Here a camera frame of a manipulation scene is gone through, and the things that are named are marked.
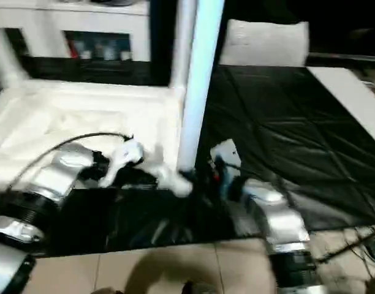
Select white plastic table leg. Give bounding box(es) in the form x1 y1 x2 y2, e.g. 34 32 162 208
0 29 29 89
169 0 196 92
178 0 225 172

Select black padded work mat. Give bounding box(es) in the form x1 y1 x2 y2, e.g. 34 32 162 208
0 55 375 255

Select black metal bar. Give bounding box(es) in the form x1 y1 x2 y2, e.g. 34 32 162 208
316 228 375 264

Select white flat board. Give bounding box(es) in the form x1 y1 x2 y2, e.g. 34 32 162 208
306 67 375 145

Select white cabinet with glass doors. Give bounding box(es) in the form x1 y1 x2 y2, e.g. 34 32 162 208
0 0 151 62

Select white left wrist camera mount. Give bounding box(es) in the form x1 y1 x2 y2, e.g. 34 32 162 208
98 139 145 188

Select black left wrist camera cable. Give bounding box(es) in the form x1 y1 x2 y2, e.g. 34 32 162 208
8 132 135 190

